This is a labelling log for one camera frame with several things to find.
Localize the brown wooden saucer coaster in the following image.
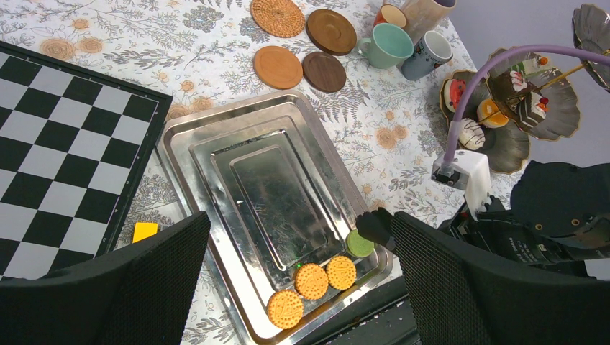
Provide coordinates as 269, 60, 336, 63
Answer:
305, 9, 357, 56

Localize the mint green cup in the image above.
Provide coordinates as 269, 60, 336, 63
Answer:
356, 23, 414, 69

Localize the green layered cake slice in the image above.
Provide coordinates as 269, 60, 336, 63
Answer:
514, 57, 549, 75

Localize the orange waffle cookie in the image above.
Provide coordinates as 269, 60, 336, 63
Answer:
294, 263, 329, 300

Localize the stainless steel tray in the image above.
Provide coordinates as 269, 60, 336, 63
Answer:
157, 89, 395, 345

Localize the small red cup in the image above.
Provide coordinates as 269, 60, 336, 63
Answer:
373, 4, 407, 29

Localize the chocolate cake slice pink topping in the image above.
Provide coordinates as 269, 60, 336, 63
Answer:
493, 70, 529, 100

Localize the light orange wooden coaster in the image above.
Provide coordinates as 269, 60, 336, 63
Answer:
253, 45, 303, 90

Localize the yellow waffle cookie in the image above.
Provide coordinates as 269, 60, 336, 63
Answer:
326, 256, 357, 290

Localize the grey patterned mug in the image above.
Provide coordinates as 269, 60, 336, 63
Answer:
401, 30, 453, 81

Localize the chocolate cake slice with cherry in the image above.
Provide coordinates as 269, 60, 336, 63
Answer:
516, 92, 550, 129

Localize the woven rattan coaster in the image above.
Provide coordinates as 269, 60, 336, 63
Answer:
250, 0, 305, 38

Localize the black white chessboard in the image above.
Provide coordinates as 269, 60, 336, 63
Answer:
1, 42, 172, 281

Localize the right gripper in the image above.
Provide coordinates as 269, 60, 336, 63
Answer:
439, 161, 609, 277

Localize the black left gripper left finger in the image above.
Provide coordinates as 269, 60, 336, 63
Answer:
1, 212, 211, 344

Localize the dark walnut coaster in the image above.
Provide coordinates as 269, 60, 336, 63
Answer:
302, 52, 347, 93

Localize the yellow block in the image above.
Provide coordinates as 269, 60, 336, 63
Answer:
132, 222, 158, 243

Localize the red frosted donut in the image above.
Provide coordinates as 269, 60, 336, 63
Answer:
442, 79, 466, 113

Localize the green macaron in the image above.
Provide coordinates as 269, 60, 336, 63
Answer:
345, 230, 375, 258

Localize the white chocolate striped donut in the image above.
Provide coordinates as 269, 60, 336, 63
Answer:
449, 118, 486, 151

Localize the three tier black cake stand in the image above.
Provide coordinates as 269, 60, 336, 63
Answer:
440, 4, 609, 174

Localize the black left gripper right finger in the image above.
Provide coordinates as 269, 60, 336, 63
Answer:
391, 211, 609, 344

